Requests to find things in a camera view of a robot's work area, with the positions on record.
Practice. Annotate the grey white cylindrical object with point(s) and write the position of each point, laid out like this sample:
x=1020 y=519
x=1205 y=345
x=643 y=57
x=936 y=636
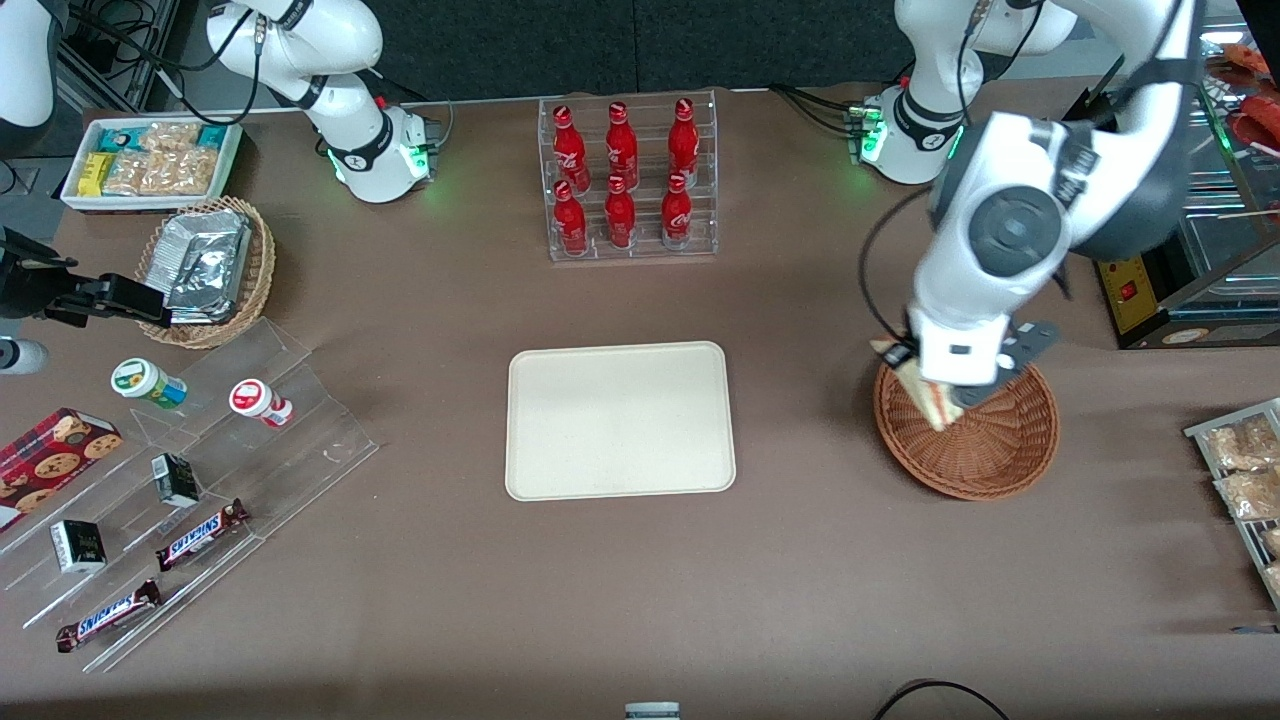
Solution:
x=652 y=712

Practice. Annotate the triangular sandwich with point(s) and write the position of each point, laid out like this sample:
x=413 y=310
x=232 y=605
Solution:
x=925 y=398

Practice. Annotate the brown wicker basket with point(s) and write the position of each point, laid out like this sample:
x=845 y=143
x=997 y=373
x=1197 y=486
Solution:
x=1000 y=450

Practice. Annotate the silver foil packet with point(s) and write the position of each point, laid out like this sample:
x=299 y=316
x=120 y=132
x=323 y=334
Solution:
x=200 y=235
x=205 y=300

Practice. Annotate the red lid drink bottle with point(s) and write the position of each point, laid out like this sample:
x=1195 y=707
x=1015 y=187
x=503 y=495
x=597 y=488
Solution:
x=255 y=400

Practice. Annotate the clear acrylic stepped stand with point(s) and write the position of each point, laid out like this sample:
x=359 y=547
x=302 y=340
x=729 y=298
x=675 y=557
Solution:
x=300 y=440

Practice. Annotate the orange fried food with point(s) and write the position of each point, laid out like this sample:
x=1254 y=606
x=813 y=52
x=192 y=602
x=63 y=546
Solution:
x=1255 y=110

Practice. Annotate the clear bag of crackers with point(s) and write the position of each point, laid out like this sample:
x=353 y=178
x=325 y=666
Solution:
x=1272 y=542
x=1240 y=445
x=1274 y=578
x=1250 y=495

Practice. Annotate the red tartan cookie box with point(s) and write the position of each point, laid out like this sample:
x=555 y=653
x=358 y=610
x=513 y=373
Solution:
x=50 y=460

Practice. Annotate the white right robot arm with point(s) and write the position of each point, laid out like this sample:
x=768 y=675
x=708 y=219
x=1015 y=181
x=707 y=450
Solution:
x=300 y=40

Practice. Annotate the green lid drink bottle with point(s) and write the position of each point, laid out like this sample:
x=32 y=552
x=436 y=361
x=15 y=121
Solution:
x=140 y=380

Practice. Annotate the clear bag of nuts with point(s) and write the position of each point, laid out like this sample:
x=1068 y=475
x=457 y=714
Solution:
x=125 y=172
x=180 y=172
x=170 y=136

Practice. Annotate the light tan wicker basket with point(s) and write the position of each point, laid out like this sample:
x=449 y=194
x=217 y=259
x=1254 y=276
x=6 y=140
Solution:
x=262 y=270

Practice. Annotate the black food warmer machine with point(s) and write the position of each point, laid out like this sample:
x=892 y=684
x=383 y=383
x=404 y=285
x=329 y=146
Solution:
x=1135 y=295

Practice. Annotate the small dark flat object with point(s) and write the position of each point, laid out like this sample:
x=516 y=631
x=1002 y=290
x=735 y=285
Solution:
x=1255 y=629

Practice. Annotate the steel warmer pan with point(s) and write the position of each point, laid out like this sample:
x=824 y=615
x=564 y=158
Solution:
x=1235 y=250

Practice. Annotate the clear acrylic bottle rack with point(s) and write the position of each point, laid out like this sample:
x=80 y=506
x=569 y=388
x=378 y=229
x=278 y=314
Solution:
x=647 y=100

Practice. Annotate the yellow snack bar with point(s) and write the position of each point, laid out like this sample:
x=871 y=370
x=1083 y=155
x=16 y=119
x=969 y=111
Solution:
x=95 y=175

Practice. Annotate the teal snack packet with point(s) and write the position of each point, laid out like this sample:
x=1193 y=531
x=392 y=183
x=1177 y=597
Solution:
x=116 y=140
x=212 y=136

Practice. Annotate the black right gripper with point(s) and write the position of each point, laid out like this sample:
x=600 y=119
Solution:
x=32 y=291

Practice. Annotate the red cola bottle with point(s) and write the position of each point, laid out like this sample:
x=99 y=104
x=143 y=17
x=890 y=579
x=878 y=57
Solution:
x=620 y=218
x=570 y=150
x=621 y=148
x=570 y=225
x=677 y=215
x=684 y=143

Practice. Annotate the cream plastic tray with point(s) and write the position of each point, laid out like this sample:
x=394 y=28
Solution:
x=620 y=420

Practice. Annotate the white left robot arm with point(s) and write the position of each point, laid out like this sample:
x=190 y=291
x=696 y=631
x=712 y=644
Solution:
x=1000 y=140

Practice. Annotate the dark background shelf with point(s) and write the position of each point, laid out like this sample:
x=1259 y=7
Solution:
x=110 y=50

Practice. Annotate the white snack bin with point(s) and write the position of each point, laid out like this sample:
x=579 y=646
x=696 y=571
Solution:
x=70 y=190

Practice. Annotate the grey metal snack rack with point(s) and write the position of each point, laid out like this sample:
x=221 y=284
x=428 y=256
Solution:
x=1200 y=432

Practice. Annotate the small black carton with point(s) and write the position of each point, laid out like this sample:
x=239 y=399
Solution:
x=176 y=482
x=78 y=546

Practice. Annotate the Snickers chocolate bar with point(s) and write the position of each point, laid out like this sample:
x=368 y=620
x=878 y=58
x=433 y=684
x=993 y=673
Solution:
x=200 y=536
x=108 y=617

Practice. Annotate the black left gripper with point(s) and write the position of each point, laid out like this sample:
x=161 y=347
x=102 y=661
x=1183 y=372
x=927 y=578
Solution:
x=966 y=395

